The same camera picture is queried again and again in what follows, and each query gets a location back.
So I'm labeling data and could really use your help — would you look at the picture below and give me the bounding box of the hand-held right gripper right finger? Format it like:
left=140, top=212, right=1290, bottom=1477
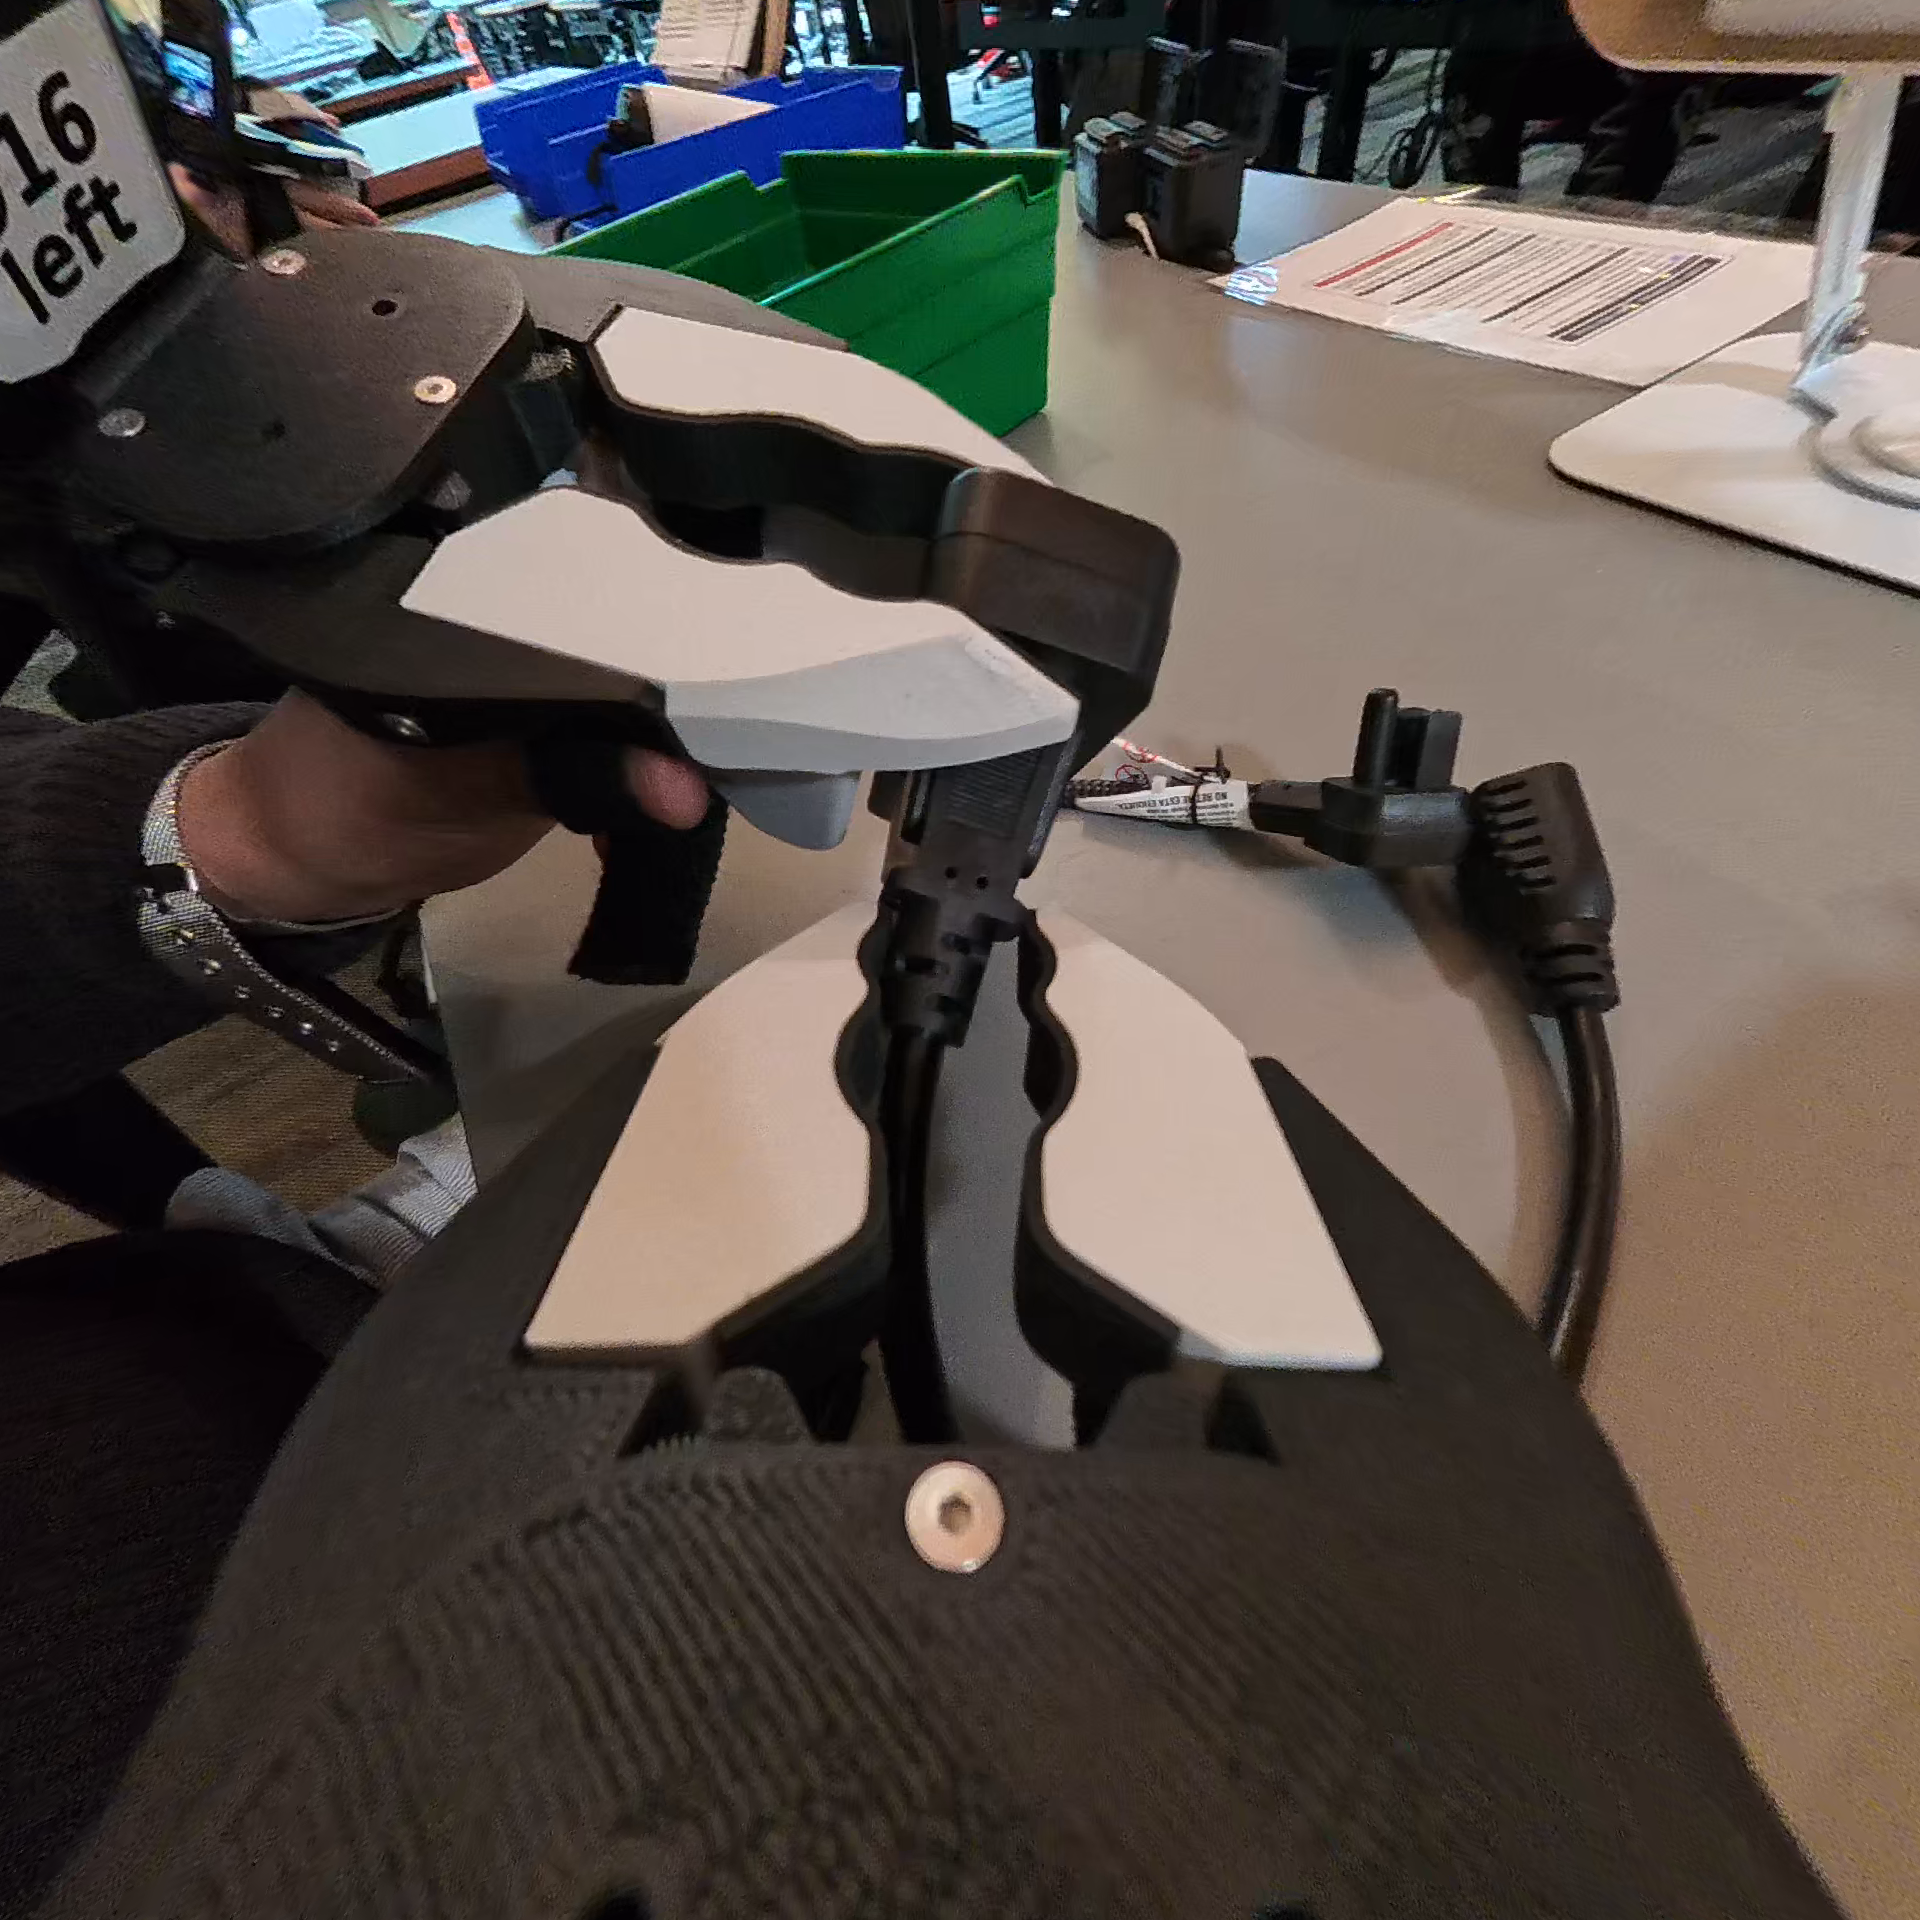
left=1017, top=899, right=1387, bottom=1373

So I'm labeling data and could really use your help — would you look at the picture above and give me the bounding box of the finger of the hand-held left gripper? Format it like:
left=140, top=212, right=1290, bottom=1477
left=401, top=482, right=1086, bottom=853
left=576, top=299, right=1056, bottom=560

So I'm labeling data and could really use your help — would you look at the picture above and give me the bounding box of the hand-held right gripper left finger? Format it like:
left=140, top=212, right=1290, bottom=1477
left=524, top=896, right=903, bottom=1373

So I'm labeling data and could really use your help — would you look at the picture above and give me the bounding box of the black power cord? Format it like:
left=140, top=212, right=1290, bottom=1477
left=869, top=742, right=1627, bottom=1449

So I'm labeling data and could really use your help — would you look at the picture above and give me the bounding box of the black power strip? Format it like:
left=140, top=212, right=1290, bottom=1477
left=937, top=467, right=1184, bottom=782

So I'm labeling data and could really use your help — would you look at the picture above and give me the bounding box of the grey desk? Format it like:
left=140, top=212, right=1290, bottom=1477
left=407, top=165, right=1920, bottom=1920

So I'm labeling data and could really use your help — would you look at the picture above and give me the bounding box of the green plastic bin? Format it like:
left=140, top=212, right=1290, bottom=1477
left=547, top=146, right=1071, bottom=440

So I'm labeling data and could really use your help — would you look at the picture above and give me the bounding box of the white paper roll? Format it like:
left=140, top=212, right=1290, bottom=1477
left=607, top=82, right=786, bottom=152

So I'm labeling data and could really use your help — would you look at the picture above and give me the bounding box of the blue plastic bin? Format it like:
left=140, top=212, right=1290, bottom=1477
left=476, top=59, right=911, bottom=225

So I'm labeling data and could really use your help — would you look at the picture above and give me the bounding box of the cardboard instruction board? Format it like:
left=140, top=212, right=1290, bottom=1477
left=653, top=0, right=790, bottom=82

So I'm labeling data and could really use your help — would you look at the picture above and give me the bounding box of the printed instruction sheet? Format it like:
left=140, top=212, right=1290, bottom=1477
left=1211, top=193, right=1817, bottom=387

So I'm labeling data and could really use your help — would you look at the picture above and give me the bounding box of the instruction sign stand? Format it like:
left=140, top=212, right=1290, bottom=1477
left=1549, top=0, right=1920, bottom=590

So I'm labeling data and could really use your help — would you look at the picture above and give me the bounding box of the grey perforated strap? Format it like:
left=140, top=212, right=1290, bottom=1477
left=136, top=885, right=439, bottom=1086

